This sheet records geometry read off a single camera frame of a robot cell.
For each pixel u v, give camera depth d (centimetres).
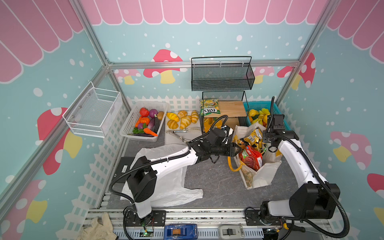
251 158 80
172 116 116
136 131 106
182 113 116
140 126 103
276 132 59
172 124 109
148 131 99
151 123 109
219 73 94
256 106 116
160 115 112
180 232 67
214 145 60
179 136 103
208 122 106
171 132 106
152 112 113
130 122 106
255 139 83
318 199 45
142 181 45
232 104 106
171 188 83
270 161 78
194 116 115
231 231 67
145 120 108
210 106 98
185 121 112
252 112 113
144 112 113
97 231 71
